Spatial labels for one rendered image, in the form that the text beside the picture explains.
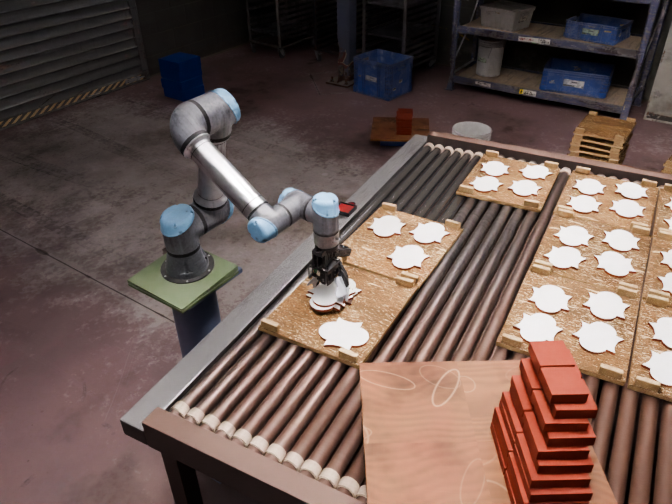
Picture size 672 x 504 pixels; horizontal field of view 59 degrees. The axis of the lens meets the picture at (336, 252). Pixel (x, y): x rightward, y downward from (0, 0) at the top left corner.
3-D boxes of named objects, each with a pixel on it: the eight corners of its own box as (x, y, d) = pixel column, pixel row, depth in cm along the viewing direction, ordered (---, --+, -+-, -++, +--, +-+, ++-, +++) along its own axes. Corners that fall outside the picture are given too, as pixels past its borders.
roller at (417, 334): (312, 494, 139) (311, 482, 136) (515, 166, 281) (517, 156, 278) (330, 503, 137) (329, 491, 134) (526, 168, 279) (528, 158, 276)
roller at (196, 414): (179, 431, 155) (176, 419, 152) (435, 150, 297) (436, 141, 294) (194, 438, 153) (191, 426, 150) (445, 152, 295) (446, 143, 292)
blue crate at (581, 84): (538, 90, 584) (542, 68, 571) (546, 78, 615) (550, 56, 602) (605, 99, 560) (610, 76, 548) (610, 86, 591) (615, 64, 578)
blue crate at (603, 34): (562, 37, 558) (565, 19, 549) (579, 29, 581) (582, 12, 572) (615, 46, 529) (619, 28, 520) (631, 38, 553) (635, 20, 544)
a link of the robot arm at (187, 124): (153, 106, 164) (271, 232, 158) (184, 93, 171) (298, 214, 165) (148, 133, 173) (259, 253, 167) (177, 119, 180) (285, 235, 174)
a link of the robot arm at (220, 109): (181, 224, 212) (179, 93, 172) (212, 205, 221) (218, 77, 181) (204, 242, 208) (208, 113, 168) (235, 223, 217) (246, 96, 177)
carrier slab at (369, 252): (328, 260, 211) (328, 256, 210) (380, 209, 240) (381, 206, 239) (419, 289, 196) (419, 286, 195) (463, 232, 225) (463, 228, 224)
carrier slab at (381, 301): (257, 330, 180) (257, 326, 179) (325, 261, 210) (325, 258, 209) (359, 370, 166) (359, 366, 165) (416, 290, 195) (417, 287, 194)
